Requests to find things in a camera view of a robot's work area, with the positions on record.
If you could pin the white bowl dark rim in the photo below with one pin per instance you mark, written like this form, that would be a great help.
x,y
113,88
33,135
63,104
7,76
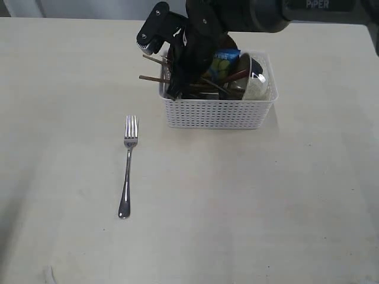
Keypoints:
x,y
254,87

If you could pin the reddish brown wooden spoon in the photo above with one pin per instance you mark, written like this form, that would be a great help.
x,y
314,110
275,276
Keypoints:
x,y
236,76

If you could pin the shiny metal container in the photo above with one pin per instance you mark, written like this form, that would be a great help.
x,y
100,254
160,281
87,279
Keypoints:
x,y
201,96

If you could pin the upper wooden chopstick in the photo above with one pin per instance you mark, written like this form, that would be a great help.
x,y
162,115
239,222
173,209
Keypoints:
x,y
161,62

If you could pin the white perforated plastic basket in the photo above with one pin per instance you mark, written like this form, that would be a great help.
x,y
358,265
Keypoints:
x,y
221,114

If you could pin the silver metal fork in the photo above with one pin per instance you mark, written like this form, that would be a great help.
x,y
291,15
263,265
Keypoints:
x,y
130,142

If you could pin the brown round plate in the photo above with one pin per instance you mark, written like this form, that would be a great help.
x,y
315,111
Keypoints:
x,y
225,43

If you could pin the blue chips bag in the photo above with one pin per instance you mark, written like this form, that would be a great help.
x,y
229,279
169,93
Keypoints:
x,y
223,60

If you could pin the lower wooden chopstick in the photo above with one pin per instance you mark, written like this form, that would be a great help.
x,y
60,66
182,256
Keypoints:
x,y
154,79

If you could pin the wooden chopstick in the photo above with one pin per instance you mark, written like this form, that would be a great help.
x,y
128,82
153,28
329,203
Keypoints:
x,y
154,79
161,62

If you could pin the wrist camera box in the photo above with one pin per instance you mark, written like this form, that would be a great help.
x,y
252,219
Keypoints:
x,y
162,25

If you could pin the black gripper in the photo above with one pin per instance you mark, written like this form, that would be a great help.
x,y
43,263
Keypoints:
x,y
194,51

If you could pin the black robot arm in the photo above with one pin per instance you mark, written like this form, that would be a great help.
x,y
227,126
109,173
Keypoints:
x,y
273,16

